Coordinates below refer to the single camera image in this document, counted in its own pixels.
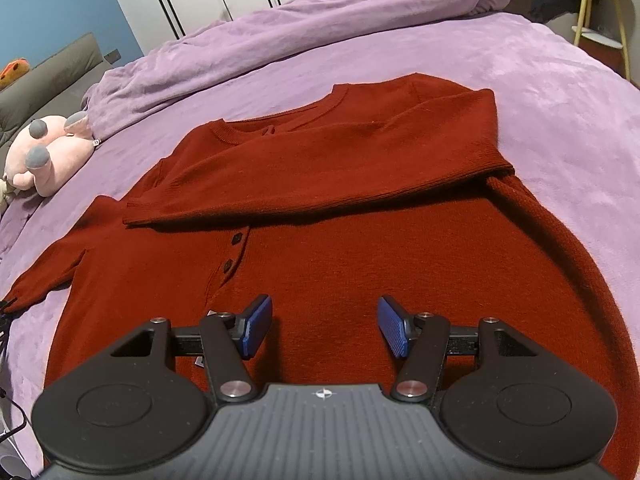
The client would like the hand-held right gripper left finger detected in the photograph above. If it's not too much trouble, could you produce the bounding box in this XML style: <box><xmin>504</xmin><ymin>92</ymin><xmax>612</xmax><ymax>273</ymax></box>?
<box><xmin>109</xmin><ymin>294</ymin><xmax>274</xmax><ymax>404</ymax></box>

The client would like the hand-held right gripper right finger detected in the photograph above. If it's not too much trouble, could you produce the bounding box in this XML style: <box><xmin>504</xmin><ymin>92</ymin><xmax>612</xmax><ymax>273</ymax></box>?
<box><xmin>377</xmin><ymin>294</ymin><xmax>532</xmax><ymax>404</ymax></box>

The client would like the red knit sweater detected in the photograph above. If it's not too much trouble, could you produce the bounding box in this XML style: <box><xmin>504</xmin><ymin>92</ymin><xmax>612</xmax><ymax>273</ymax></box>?
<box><xmin>9</xmin><ymin>73</ymin><xmax>640</xmax><ymax>466</ymax></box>

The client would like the purple bed sheet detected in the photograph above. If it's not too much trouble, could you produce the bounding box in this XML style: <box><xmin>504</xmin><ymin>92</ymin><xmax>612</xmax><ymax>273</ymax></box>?
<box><xmin>0</xmin><ymin>16</ymin><xmax>640</xmax><ymax>476</ymax></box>

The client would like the pink plush toy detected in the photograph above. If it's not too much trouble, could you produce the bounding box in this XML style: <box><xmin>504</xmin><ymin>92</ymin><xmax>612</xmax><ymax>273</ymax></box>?
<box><xmin>2</xmin><ymin>112</ymin><xmax>99</xmax><ymax>198</ymax></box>

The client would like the purple duvet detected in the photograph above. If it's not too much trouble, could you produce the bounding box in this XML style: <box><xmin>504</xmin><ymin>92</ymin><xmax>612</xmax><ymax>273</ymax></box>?
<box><xmin>82</xmin><ymin>0</ymin><xmax>512</xmax><ymax>137</ymax></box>

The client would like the orange plush toy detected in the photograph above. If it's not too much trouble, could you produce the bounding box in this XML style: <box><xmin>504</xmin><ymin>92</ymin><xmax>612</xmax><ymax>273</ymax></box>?
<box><xmin>0</xmin><ymin>59</ymin><xmax>32</xmax><ymax>92</ymax></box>

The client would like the yellow side table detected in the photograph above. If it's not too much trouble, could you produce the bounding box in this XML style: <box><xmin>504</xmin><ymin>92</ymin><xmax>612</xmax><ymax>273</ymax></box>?
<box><xmin>560</xmin><ymin>0</ymin><xmax>640</xmax><ymax>82</ymax></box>

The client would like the black cable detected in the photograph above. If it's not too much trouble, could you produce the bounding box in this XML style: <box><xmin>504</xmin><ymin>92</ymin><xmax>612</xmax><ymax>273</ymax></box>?
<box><xmin>0</xmin><ymin>299</ymin><xmax>27</xmax><ymax>442</ymax></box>

